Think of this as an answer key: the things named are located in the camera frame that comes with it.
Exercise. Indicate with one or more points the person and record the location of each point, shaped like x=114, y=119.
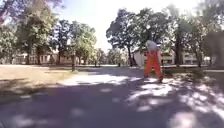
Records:
x=153, y=61

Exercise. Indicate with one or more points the grey asphalt path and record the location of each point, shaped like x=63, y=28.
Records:
x=100, y=106

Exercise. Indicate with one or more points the group of trees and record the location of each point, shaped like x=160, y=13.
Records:
x=160, y=30

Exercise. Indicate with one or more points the white building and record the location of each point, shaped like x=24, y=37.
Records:
x=173, y=57

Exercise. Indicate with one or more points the low brick building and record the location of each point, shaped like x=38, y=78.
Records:
x=50, y=59

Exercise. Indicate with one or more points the grass verge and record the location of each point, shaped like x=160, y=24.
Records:
x=190, y=74

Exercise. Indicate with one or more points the row of trees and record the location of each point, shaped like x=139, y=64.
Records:
x=36, y=36

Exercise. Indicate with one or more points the dry grass field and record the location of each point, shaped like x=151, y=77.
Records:
x=30, y=75

